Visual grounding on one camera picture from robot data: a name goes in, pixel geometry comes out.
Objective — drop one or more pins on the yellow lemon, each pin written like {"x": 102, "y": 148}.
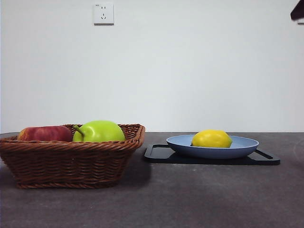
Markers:
{"x": 211, "y": 139}

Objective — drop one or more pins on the pale blue plate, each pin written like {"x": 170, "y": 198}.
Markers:
{"x": 209, "y": 153}

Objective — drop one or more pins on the brown wicker basket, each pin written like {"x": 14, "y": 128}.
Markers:
{"x": 66, "y": 164}

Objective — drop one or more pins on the green apple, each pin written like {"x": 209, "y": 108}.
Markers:
{"x": 102, "y": 131}

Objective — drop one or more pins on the dark rectangular tray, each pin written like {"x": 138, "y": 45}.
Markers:
{"x": 213, "y": 162}

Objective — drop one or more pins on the red apple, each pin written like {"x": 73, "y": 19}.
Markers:
{"x": 47, "y": 134}

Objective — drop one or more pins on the white wall socket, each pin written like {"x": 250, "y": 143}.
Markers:
{"x": 103, "y": 13}
{"x": 301, "y": 22}

